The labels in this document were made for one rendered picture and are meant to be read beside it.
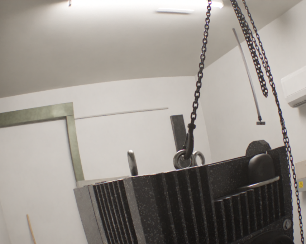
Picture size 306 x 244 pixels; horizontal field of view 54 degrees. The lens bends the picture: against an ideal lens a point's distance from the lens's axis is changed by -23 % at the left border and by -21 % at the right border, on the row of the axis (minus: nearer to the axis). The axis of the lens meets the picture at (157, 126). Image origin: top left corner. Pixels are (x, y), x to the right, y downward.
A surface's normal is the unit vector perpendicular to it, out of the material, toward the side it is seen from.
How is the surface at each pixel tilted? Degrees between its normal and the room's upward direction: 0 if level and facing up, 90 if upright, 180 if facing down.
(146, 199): 90
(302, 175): 90
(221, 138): 90
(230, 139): 90
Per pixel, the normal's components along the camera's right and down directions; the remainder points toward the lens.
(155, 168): 0.36, -0.22
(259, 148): -0.85, 0.07
